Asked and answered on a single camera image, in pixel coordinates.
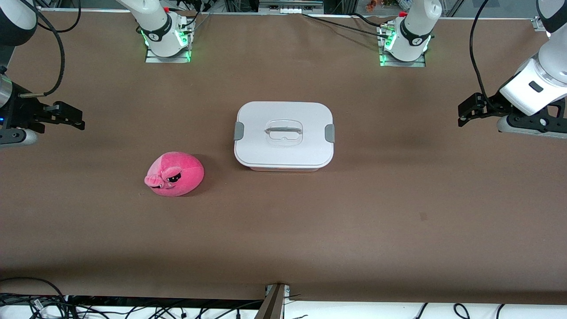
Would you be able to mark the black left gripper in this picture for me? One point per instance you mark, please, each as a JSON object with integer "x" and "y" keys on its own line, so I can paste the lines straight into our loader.
{"x": 491, "y": 105}

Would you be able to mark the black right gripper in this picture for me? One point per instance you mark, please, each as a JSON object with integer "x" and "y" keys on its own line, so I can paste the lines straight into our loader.
{"x": 20, "y": 109}

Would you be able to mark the pink plush toy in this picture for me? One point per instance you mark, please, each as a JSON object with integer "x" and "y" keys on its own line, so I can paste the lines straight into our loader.
{"x": 179, "y": 170}

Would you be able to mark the white box lid grey clips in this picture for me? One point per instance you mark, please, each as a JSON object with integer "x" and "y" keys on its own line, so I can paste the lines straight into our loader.
{"x": 283, "y": 150}

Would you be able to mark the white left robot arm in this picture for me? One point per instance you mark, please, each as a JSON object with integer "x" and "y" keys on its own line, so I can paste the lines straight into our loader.
{"x": 414, "y": 35}

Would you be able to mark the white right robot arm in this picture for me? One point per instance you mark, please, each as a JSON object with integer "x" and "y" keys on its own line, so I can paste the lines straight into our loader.
{"x": 159, "y": 31}

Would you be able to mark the pink plastic box base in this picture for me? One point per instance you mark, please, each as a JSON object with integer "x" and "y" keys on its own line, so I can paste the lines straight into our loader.
{"x": 283, "y": 169}

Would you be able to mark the orange background object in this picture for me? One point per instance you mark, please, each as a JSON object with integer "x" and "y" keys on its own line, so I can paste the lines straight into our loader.
{"x": 370, "y": 5}

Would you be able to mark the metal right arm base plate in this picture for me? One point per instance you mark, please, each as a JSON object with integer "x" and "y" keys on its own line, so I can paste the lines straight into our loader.
{"x": 153, "y": 59}

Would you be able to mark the aluminium table corner bracket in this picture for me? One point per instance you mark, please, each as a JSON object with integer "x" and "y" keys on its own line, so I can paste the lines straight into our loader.
{"x": 540, "y": 24}

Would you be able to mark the brown post with metal bracket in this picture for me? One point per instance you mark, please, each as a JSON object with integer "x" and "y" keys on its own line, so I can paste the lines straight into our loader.
{"x": 272, "y": 303}

